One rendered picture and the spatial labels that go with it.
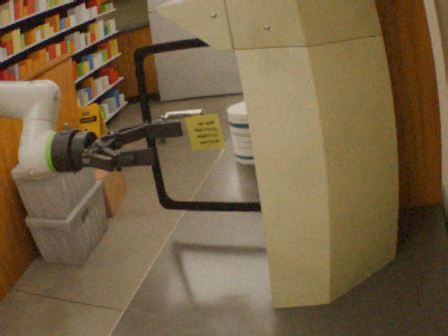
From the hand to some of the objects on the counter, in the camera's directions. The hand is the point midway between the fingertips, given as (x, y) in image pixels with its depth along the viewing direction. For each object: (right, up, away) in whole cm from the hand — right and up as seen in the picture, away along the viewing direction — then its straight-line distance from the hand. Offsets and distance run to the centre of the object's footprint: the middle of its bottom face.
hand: (162, 142), depth 109 cm
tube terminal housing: (+36, -24, +4) cm, 43 cm away
